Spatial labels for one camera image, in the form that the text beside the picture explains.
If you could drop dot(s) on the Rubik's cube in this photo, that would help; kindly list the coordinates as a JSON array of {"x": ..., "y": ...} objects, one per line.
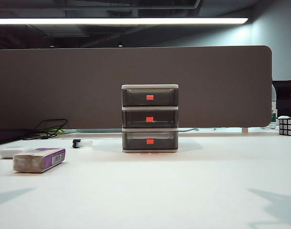
[{"x": 288, "y": 126}]

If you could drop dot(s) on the small black clip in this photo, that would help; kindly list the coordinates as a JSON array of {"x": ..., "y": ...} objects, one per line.
[{"x": 76, "y": 143}]

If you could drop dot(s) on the purple napkin pack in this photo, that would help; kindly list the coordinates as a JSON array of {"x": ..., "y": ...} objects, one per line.
[{"x": 30, "y": 163}]

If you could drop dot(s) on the brown desk partition panel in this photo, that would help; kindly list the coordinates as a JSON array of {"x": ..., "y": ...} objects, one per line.
[{"x": 64, "y": 90}]

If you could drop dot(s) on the white rounded plastic case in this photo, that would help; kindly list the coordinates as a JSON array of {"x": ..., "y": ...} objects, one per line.
[{"x": 9, "y": 153}]

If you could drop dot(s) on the clear bottle green label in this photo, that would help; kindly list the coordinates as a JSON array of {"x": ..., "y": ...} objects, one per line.
[{"x": 274, "y": 112}]

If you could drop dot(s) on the black monitor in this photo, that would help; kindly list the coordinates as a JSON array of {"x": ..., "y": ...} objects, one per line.
[{"x": 286, "y": 97}]

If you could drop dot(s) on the long ceiling light strip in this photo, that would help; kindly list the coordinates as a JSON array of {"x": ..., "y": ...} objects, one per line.
[{"x": 111, "y": 21}]

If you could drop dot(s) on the white plastic drawer cabinet frame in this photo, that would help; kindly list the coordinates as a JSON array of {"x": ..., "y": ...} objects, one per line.
[{"x": 150, "y": 86}]

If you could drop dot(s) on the white partition foot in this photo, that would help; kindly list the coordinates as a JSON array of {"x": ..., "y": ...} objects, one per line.
[{"x": 245, "y": 130}]

